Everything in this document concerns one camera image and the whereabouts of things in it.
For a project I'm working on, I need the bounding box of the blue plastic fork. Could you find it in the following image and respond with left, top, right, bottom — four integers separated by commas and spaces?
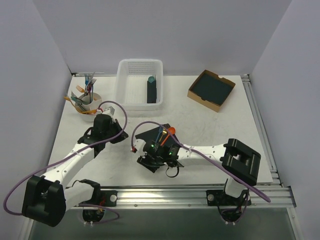
155, 127, 163, 143

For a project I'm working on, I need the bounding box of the orange plastic spoon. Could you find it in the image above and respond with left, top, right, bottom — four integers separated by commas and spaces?
160, 126, 176, 146

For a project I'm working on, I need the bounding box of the gold fork green handle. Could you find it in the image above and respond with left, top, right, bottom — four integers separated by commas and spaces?
158, 128, 167, 143

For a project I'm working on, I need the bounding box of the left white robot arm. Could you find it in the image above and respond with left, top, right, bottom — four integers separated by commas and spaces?
21, 113, 128, 227

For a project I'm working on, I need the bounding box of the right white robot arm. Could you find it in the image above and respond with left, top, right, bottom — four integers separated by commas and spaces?
133, 138, 261, 205

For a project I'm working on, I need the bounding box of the dark rolled napkin bundle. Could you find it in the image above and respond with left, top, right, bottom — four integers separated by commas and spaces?
147, 80, 157, 104

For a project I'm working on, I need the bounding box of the brown cardboard napkin box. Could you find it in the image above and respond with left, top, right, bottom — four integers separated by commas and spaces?
187, 70, 236, 113

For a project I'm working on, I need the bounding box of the white utensil holder cup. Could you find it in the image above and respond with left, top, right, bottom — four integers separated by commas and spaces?
75, 92, 102, 122

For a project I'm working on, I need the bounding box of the silver metal fork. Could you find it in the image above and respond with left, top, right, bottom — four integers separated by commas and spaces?
84, 73, 97, 96

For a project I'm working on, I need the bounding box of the orange plastic fork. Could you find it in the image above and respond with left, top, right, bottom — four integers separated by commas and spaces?
76, 85, 85, 93

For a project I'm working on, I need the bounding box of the white perforated plastic basket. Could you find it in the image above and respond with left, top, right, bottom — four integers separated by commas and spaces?
113, 58, 164, 111

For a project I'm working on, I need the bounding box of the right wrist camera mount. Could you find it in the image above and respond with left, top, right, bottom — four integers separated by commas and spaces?
131, 139, 146, 155

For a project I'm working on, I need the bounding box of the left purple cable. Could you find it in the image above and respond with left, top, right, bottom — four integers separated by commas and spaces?
3, 100, 128, 223

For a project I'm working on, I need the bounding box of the aluminium frame rail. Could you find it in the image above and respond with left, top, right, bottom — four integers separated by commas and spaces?
27, 186, 297, 210

